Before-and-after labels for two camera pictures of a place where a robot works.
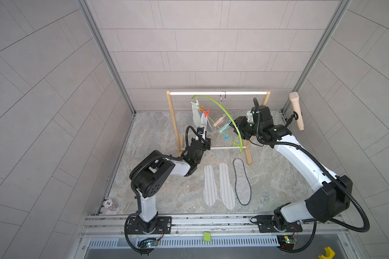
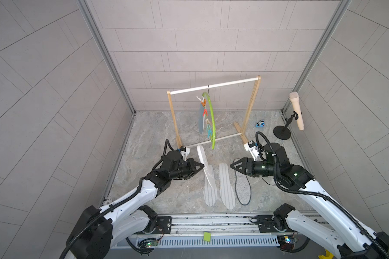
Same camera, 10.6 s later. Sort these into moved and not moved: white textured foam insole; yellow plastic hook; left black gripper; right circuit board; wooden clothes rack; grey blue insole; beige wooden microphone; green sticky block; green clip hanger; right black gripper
Moved: green clip hanger; wooden clothes rack; right black gripper; left black gripper; grey blue insole; white textured foam insole
Not moved: right circuit board; green sticky block; yellow plastic hook; beige wooden microphone
